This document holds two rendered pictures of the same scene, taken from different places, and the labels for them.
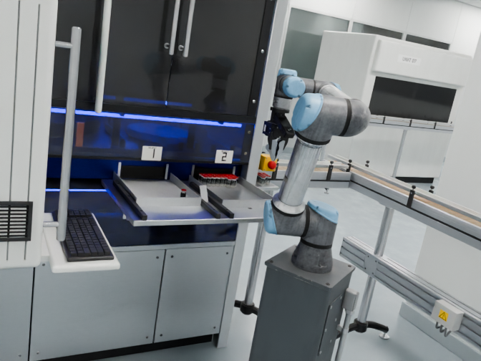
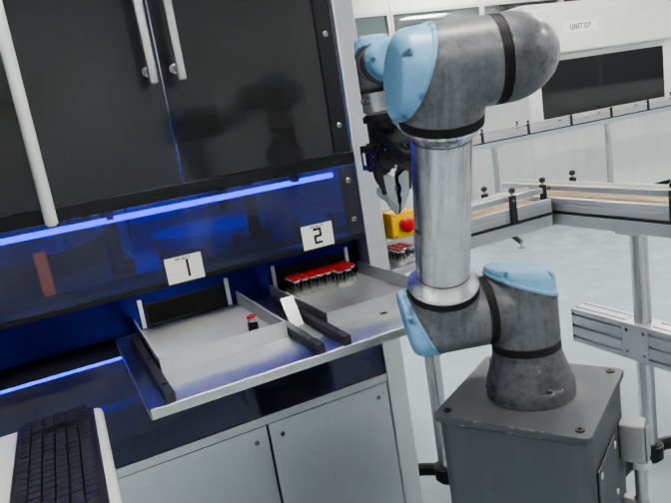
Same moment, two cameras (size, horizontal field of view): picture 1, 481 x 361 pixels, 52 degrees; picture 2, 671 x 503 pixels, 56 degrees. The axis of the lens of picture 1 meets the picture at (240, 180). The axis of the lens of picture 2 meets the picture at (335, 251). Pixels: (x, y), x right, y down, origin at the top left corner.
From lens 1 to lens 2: 67 cm
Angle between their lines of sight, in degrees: 7
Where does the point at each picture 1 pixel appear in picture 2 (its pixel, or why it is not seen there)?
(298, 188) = (449, 247)
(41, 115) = not seen: outside the picture
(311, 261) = (528, 387)
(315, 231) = (516, 325)
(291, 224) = (462, 325)
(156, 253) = (253, 437)
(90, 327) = not seen: outside the picture
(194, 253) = (321, 416)
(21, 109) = not seen: outside the picture
